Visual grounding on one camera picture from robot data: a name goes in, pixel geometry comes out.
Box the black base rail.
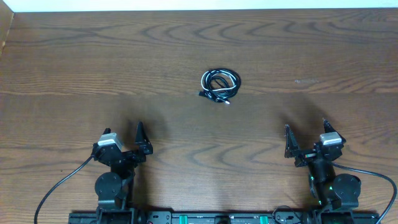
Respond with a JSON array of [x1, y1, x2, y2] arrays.
[[68, 210, 379, 224]]

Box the black usb cable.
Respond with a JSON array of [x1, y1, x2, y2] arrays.
[[198, 68, 242, 103]]

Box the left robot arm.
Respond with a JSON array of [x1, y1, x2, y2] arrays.
[[91, 121, 153, 223]]

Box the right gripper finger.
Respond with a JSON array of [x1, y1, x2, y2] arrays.
[[284, 124, 300, 158], [323, 119, 336, 133]]

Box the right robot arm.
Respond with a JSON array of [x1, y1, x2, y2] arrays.
[[284, 120, 361, 223]]

